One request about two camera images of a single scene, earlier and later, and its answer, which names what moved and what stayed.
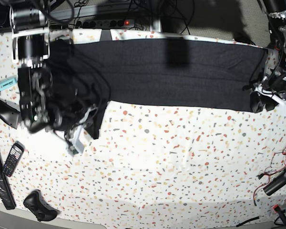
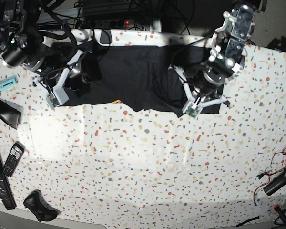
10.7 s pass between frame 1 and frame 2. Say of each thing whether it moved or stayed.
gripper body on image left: moved
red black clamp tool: stayed
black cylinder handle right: stayed
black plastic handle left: stayed
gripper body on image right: moved
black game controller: stayed
